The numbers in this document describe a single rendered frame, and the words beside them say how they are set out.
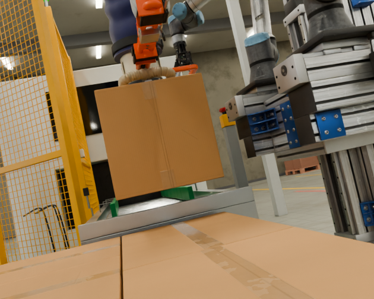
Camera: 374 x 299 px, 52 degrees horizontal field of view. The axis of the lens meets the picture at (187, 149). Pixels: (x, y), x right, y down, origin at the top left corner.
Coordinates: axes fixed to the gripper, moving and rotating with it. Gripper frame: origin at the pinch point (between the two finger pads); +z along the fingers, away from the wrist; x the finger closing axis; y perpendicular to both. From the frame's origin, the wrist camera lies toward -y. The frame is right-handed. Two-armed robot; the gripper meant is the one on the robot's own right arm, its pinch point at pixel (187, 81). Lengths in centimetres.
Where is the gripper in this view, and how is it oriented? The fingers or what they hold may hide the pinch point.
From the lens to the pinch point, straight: 208.1
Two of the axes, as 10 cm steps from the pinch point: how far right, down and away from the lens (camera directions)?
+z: 2.1, 9.8, -0.5
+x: 9.6, -2.0, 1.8
